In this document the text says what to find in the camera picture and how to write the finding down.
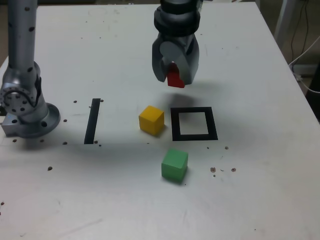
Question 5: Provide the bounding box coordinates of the black power strip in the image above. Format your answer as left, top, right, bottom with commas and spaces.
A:
291, 63, 318, 76

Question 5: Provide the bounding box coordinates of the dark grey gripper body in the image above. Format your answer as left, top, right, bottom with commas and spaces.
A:
156, 32, 199, 49

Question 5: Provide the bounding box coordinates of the red cube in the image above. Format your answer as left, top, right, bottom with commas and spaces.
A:
166, 62, 186, 89

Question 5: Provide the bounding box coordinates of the black tape strip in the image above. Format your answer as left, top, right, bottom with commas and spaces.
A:
83, 98, 101, 145

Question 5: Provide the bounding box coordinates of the black tape square outline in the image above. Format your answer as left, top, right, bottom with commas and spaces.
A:
170, 106, 219, 142

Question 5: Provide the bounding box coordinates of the yellow cube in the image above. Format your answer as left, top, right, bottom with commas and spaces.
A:
138, 105, 165, 137

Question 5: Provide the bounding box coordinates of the white metal frame leg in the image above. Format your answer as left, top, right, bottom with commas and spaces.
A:
273, 0, 294, 36

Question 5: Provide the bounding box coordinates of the white cable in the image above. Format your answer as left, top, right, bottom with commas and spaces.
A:
288, 36, 320, 94

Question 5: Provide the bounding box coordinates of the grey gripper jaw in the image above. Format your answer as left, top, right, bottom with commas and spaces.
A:
159, 37, 200, 85
151, 38, 168, 83

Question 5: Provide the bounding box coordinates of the black hanging cable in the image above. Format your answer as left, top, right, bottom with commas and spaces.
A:
290, 0, 305, 65
303, 0, 310, 53

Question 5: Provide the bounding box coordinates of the green cube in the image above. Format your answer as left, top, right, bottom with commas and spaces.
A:
161, 147, 189, 183

